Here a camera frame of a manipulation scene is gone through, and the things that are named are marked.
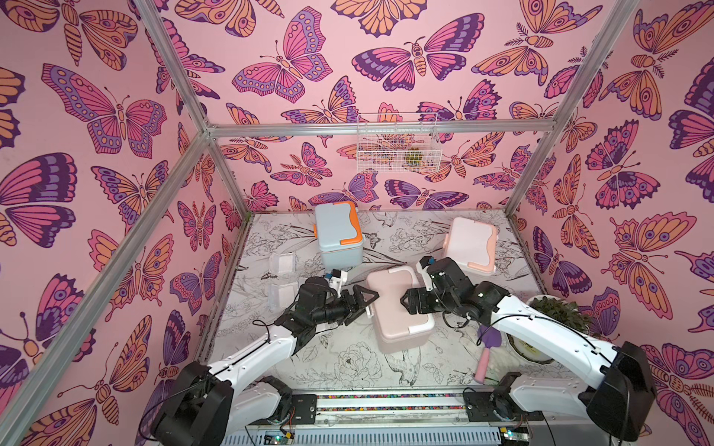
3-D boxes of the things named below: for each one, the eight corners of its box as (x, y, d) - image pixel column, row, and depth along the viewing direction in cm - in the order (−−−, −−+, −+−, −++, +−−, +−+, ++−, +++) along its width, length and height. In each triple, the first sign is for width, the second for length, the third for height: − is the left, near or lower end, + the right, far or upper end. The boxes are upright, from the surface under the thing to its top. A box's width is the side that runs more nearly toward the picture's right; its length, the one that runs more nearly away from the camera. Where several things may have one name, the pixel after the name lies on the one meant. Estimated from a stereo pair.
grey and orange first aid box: (321, 276, 103) (315, 251, 91) (319, 230, 117) (313, 204, 105) (364, 271, 104) (364, 246, 92) (356, 226, 119) (355, 199, 107)
